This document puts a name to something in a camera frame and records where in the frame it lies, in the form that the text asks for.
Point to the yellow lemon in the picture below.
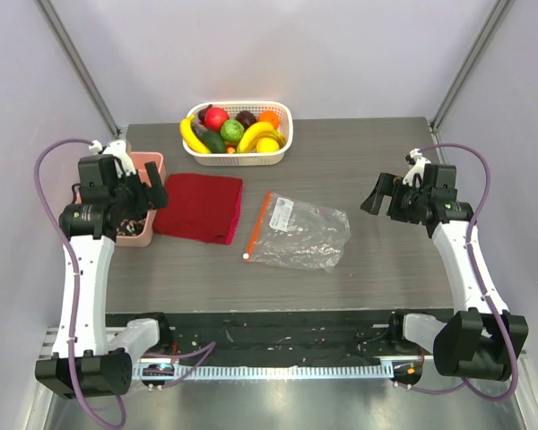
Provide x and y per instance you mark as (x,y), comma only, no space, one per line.
(267,145)

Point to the red folded cloth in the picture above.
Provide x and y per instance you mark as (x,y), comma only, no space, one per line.
(203,208)

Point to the clear zip top bag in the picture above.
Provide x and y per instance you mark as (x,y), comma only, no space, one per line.
(298,235)

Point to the dark purple fruit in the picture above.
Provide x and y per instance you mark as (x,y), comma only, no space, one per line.
(246,118)

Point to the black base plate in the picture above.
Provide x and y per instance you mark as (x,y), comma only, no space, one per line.
(289,338)

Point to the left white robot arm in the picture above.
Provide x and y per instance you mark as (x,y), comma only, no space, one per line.
(83,356)

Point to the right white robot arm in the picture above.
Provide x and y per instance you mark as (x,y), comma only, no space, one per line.
(483,339)

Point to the green round fruit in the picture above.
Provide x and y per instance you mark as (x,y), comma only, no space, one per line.
(232,131)

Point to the pink compartment tray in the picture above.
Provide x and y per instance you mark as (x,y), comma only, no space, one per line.
(126,228)

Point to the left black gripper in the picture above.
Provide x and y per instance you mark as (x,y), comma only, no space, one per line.
(150,197)

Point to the white plastic fruit basket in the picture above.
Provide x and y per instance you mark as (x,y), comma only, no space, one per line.
(231,157)

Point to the dark green avocado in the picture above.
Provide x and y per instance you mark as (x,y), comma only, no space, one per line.
(214,142)

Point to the orange fruit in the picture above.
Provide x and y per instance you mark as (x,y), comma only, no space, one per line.
(270,117)

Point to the white slotted cable duct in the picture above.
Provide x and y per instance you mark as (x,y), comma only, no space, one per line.
(142,371)

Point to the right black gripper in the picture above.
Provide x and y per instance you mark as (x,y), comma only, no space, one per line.
(393,202)

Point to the yellow banana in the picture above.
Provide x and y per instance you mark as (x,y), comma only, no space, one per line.
(190,138)
(257,131)

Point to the red apple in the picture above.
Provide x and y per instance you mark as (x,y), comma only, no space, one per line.
(215,117)

